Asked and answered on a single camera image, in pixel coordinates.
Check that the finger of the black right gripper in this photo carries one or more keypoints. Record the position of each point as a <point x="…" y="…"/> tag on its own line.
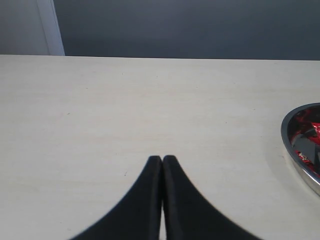
<point x="315" y="156"/>

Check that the white door frame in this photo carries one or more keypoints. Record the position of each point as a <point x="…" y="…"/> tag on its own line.
<point x="30" y="27"/>

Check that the round steel bowl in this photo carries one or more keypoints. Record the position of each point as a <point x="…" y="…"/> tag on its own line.
<point x="299" y="128"/>

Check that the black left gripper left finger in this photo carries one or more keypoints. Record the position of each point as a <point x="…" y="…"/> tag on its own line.
<point x="137" y="216"/>

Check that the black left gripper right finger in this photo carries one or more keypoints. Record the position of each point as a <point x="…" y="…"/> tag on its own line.
<point x="188" y="215"/>

